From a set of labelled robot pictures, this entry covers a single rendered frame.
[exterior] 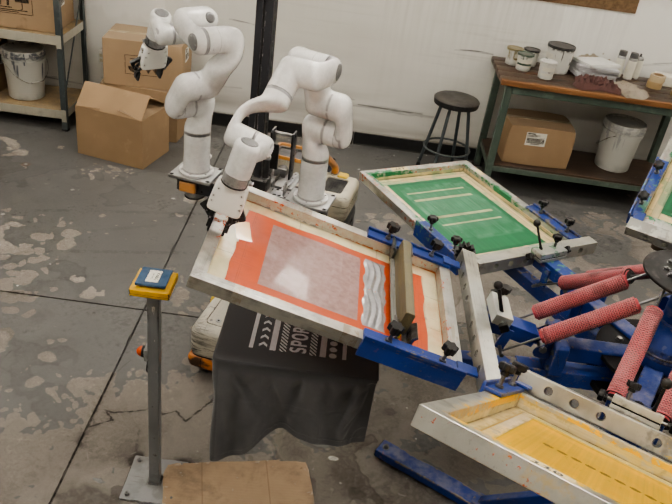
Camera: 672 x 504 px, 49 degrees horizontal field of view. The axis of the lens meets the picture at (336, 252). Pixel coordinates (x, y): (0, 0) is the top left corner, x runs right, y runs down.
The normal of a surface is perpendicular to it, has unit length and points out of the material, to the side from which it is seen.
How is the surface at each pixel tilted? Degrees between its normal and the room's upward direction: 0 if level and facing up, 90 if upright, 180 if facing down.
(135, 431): 0
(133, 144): 90
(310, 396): 95
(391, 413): 0
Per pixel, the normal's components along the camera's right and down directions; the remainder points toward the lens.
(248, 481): 0.09, -0.85
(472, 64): -0.06, 0.51
